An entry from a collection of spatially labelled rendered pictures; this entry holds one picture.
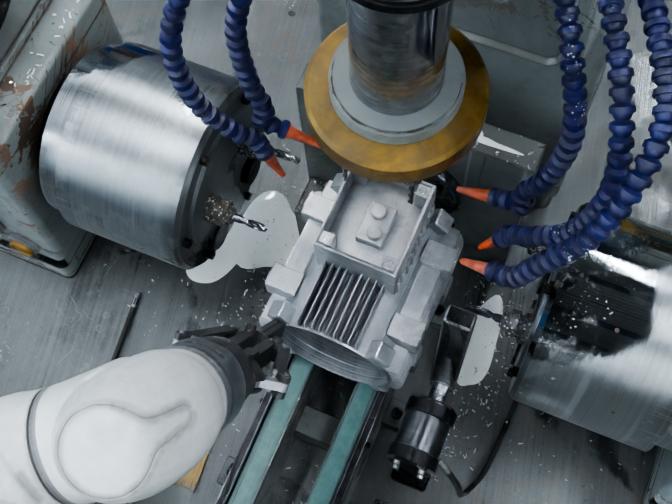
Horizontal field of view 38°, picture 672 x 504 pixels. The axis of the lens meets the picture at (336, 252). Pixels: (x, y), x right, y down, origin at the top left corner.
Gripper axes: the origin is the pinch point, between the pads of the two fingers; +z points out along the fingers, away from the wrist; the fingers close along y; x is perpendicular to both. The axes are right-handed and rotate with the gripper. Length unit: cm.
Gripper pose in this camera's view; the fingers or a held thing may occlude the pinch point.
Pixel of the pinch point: (267, 338)
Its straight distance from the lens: 111.1
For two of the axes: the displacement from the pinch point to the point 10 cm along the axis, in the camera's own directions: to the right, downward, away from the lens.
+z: 2.3, -1.2, 9.7
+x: -3.2, 9.3, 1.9
